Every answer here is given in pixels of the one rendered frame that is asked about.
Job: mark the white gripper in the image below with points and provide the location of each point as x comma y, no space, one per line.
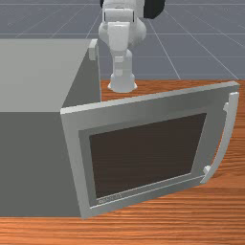
118,33

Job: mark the grey microwave oven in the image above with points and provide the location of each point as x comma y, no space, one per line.
35,95

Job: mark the grey microwave door with window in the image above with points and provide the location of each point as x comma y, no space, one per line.
143,153

